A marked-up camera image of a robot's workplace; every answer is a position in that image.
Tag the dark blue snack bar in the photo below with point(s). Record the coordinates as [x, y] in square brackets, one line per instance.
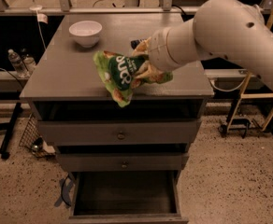
[135, 43]

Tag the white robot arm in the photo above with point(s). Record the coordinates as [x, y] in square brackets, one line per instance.
[224, 29]

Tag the black wire basket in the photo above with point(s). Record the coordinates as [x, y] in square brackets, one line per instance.
[33, 142]

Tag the clear plastic water bottle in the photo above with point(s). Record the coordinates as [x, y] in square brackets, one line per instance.
[17, 63]

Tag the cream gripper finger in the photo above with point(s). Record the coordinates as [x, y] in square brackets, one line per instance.
[147, 70]
[142, 48]

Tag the grey top drawer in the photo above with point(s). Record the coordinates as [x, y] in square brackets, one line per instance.
[71, 133]

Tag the green rice chip bag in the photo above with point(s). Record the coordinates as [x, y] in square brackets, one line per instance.
[117, 72]

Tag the grey open bottom drawer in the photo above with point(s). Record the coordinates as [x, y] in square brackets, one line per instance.
[132, 197]

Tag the grey middle drawer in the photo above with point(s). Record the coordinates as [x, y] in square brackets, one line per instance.
[122, 162]

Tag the white bowl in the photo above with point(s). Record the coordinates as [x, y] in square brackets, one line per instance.
[86, 33]

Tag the grey drawer cabinet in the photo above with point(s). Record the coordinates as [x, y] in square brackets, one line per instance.
[66, 87]

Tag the black tripod leg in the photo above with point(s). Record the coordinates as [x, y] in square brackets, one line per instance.
[10, 126]

